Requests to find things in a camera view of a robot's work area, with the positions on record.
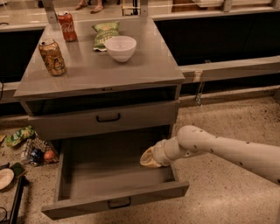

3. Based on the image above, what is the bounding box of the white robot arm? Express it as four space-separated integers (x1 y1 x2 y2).
140 125 280 185

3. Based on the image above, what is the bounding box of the red cola can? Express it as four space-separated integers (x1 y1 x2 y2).
58 11 77 42

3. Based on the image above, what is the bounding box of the gold patterned soda can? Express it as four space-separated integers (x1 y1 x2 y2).
38 39 67 76

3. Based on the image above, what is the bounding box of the person's left foot sandal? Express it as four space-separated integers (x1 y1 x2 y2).
75 0 88 11

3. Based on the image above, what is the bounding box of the grey drawer cabinet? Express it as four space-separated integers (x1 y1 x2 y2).
14 17 184 140

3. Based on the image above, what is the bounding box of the wire basket on floor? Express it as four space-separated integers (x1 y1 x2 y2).
20 138 59 165

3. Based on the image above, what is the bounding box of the white bowl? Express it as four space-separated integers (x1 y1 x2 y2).
104 36 137 62

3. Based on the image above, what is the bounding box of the black stand on floor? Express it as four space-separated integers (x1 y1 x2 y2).
0 176 28 224

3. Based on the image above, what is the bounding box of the person's right foot sandal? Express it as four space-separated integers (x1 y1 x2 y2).
90 0 104 14

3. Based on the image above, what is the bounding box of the grey drawer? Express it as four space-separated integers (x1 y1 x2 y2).
42 125 189 220
29 101 179 140

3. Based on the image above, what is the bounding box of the green snack bag on floor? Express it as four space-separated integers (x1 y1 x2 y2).
4 125 35 147

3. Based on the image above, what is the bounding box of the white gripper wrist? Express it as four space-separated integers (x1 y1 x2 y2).
140 137 192 168

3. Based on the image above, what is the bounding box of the white plate on floor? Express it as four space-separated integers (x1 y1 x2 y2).
0 168 14 190

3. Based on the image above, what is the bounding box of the blue can on floor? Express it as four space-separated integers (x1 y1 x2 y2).
30 149 44 166

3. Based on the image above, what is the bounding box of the orange fruit on floor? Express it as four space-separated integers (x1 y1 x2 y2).
44 150 55 163

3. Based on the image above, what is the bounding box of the person's foot sandal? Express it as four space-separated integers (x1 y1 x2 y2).
75 0 88 11
90 0 104 14

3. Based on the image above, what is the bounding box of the green sponge on floor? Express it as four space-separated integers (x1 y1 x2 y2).
10 163 26 178

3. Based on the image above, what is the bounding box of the grey top drawer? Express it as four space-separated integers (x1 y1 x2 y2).
29 101 179 140

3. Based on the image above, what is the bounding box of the green chip bag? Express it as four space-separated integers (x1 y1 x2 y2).
92 22 119 52

